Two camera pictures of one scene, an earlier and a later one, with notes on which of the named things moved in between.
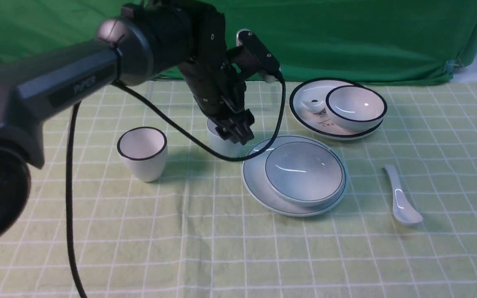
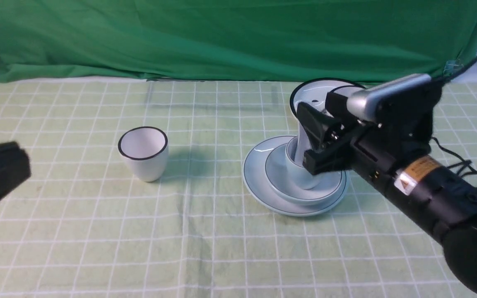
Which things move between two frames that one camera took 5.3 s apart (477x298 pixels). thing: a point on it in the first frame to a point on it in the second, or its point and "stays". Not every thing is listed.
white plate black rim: x=307 y=102 stays
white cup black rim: x=145 y=150 stays
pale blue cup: x=226 y=147 to x=296 y=171
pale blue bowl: x=304 y=173 stays
